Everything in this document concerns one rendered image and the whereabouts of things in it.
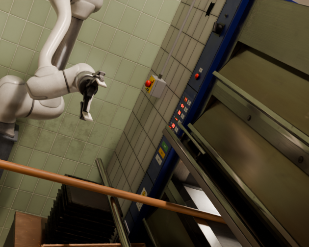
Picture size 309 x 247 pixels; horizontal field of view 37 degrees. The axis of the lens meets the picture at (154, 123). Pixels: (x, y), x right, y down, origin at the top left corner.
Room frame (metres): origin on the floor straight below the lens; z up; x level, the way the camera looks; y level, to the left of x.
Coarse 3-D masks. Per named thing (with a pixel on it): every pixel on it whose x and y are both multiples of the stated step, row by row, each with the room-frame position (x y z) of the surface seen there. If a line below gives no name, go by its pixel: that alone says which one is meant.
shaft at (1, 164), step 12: (0, 168) 1.43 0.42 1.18; (12, 168) 1.44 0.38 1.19; (24, 168) 1.46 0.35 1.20; (60, 180) 1.51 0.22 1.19; (72, 180) 1.53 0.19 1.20; (108, 192) 1.58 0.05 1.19; (120, 192) 1.61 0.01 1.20; (156, 204) 1.67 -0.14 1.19; (168, 204) 1.69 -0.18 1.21; (204, 216) 1.76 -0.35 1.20; (216, 216) 1.78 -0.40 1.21
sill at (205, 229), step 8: (168, 184) 2.04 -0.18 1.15; (176, 184) 2.01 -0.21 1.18; (176, 192) 1.94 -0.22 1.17; (184, 192) 1.96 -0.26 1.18; (176, 200) 1.91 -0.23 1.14; (184, 200) 1.87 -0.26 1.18; (192, 200) 1.90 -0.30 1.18; (192, 216) 1.75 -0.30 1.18; (192, 224) 1.72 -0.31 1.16; (200, 224) 1.70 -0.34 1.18; (200, 232) 1.65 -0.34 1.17; (208, 232) 1.66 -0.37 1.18; (200, 240) 1.63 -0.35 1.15; (208, 240) 1.60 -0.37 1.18; (216, 240) 1.63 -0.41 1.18
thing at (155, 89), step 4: (152, 76) 2.58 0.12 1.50; (156, 76) 2.61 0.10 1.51; (156, 80) 2.53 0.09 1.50; (160, 80) 2.54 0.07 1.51; (152, 84) 2.53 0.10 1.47; (156, 84) 2.53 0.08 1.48; (160, 84) 2.54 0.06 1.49; (164, 84) 2.55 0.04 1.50; (148, 88) 2.56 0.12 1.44; (152, 88) 2.52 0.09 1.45; (156, 88) 2.53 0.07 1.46; (160, 88) 2.54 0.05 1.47; (148, 92) 2.53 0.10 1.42; (152, 92) 2.53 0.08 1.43; (156, 92) 2.54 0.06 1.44; (160, 92) 2.54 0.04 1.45; (156, 96) 2.54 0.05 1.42
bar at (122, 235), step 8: (96, 160) 1.90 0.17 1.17; (104, 176) 1.75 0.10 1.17; (104, 184) 1.69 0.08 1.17; (112, 200) 1.58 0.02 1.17; (112, 208) 1.53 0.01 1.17; (112, 216) 1.49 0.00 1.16; (120, 216) 1.49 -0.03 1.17; (120, 224) 1.43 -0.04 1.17; (120, 232) 1.39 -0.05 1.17; (120, 240) 1.36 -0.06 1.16; (128, 240) 1.35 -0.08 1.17
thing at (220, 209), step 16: (176, 144) 1.81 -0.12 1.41; (192, 144) 2.00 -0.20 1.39; (208, 160) 1.88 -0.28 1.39; (208, 192) 1.46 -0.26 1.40; (224, 192) 1.54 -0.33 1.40; (224, 208) 1.35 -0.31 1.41; (240, 208) 1.47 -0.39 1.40; (256, 224) 1.39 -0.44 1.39; (240, 240) 1.21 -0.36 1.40; (272, 240) 1.34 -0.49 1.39
